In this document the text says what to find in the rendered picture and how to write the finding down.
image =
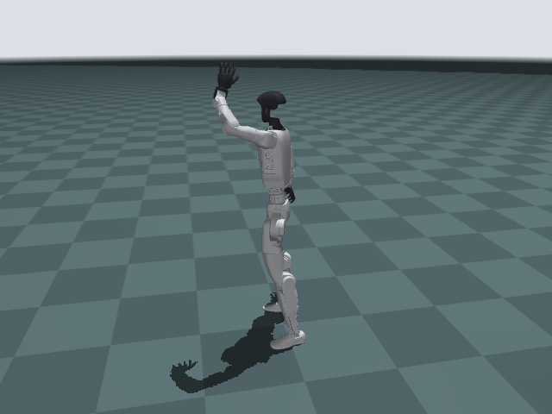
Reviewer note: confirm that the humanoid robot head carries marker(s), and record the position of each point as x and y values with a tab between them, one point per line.
270	100

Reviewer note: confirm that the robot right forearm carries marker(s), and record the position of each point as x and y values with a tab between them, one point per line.
292	173

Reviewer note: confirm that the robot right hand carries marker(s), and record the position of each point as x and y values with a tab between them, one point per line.
290	191

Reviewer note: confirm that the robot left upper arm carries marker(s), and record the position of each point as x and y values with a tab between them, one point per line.
260	138

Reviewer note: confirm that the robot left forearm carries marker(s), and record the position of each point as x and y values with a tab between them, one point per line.
222	109

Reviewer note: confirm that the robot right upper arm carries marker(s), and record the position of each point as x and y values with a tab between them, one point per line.
293	162

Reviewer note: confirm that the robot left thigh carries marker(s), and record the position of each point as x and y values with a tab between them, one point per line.
272	250

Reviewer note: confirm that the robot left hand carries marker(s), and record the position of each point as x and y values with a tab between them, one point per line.
225	80

